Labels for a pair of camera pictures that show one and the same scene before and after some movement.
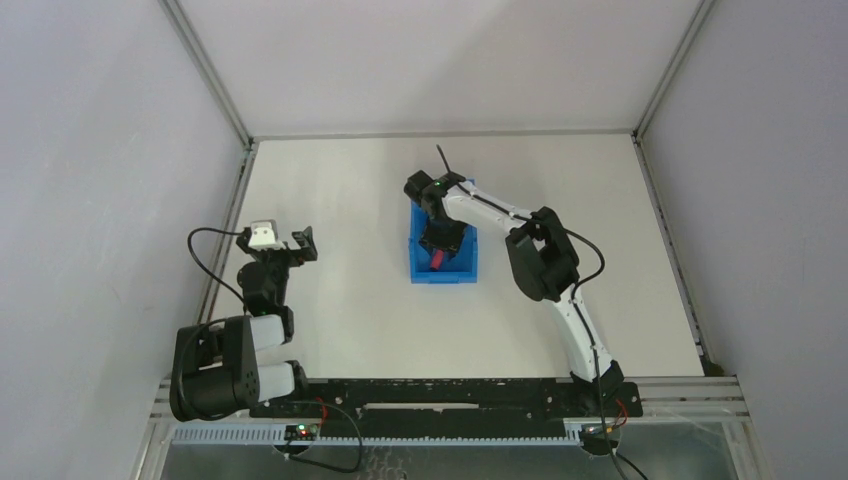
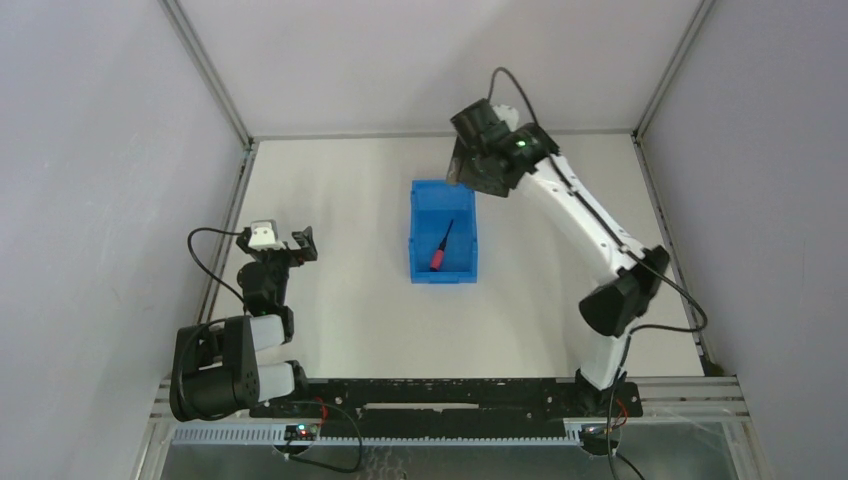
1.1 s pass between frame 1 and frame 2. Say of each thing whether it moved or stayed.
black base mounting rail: stayed
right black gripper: moved
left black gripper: stayed
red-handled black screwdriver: stayed
